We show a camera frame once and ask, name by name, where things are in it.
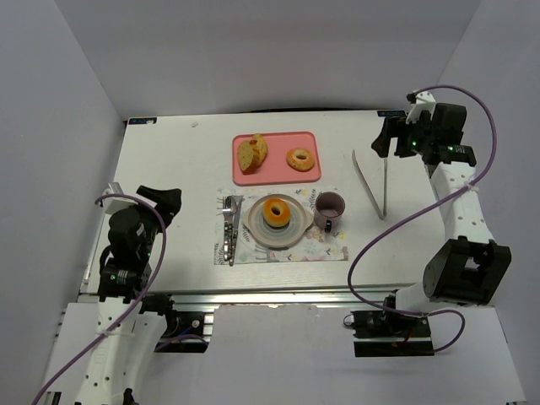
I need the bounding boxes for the seeded brown bagel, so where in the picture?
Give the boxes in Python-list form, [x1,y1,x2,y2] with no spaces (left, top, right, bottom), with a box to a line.
[286,148,315,172]

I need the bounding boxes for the pink plastic tray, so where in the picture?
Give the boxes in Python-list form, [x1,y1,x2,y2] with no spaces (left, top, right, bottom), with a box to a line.
[231,131,321,186]

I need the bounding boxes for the silver table knife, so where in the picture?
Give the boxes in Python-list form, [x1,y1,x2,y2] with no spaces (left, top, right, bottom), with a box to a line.
[229,195,244,266]

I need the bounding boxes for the bread loaf slice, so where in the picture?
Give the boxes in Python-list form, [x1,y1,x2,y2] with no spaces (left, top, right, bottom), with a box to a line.
[237,140,260,175]
[249,133,268,166]

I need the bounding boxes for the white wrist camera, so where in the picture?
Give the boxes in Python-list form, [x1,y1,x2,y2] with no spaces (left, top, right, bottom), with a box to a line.
[406,90,436,124]
[94,182,136,215]

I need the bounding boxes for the orange glazed bagel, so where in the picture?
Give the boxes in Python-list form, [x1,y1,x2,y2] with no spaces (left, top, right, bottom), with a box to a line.
[262,197,291,228]

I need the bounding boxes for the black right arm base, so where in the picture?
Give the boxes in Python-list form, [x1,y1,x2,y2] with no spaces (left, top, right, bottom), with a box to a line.
[343,310,435,358]

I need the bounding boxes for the metal serving tongs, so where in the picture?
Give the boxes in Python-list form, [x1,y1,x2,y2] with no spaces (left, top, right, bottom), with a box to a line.
[351,149,388,220]

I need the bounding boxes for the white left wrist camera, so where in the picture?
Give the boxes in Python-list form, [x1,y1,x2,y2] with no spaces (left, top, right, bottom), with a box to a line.
[94,182,136,215]

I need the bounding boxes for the beige ceramic plate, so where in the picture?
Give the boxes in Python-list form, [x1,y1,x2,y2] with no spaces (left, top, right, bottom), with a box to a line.
[242,194,314,249]

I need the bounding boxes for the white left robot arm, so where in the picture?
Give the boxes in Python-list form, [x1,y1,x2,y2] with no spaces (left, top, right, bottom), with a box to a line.
[77,132,321,404]

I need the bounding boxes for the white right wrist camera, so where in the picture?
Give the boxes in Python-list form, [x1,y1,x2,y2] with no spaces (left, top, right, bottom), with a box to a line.
[406,90,436,124]

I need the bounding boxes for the bread loaf slice front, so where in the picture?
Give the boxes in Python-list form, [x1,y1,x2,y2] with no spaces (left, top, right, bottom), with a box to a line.
[237,140,260,175]

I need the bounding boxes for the floral cloth placemat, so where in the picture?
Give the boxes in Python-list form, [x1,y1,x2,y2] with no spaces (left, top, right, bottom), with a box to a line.
[213,186,348,265]

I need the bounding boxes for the purple mug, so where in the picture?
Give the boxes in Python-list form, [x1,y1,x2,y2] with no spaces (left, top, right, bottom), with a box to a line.
[314,192,346,233]

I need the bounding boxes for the bread loaf slice back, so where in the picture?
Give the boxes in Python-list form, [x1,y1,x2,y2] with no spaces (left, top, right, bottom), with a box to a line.
[249,133,268,166]

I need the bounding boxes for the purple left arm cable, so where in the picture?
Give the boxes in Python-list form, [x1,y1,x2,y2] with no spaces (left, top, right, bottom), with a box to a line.
[31,194,168,405]

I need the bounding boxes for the silver fork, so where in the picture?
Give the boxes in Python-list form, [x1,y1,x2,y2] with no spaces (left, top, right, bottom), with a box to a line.
[222,196,235,262]

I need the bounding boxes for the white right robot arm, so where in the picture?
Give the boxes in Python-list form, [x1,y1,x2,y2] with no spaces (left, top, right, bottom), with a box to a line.
[396,103,511,313]

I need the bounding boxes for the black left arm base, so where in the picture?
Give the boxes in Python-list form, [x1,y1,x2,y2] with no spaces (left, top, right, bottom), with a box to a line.
[139,294,209,354]

